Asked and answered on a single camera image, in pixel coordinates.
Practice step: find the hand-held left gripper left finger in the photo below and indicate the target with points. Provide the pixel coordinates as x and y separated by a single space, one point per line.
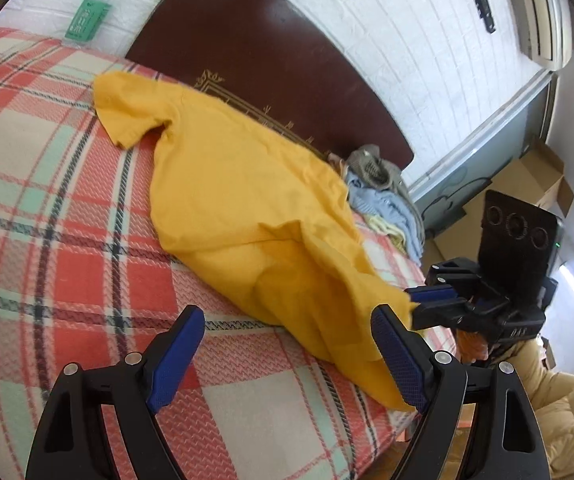
177 355

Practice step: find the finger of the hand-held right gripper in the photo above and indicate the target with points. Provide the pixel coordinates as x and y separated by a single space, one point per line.
432 293
442 316

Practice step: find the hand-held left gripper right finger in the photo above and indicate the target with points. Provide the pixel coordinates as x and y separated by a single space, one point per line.
397 360

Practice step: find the yellow t-shirt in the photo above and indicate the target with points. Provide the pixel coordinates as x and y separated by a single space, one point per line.
242 185

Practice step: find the person's right forearm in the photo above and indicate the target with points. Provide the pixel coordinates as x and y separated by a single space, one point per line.
542 365

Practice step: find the person's right hand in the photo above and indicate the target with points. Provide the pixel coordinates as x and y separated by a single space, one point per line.
472 347

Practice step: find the pale yellow cloth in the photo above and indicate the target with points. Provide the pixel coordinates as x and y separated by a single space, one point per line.
384 227

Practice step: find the open cardboard box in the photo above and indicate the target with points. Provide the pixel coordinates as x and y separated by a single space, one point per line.
542 170

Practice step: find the light blue knit sweater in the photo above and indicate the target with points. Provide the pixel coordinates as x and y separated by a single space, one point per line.
382 205

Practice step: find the red plaid blanket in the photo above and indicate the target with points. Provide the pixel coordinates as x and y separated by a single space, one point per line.
67 260

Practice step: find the grey knit cardigan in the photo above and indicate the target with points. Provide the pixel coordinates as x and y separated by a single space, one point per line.
372 160

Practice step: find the white air conditioner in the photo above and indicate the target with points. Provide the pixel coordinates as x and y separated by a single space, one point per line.
542 15

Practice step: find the dark brown wooden headboard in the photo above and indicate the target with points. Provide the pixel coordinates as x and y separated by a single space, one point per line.
267 45

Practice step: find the green label water bottle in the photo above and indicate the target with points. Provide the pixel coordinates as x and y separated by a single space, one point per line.
89 15

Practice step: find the black wall bracket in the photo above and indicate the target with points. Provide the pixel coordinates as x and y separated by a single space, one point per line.
482 2

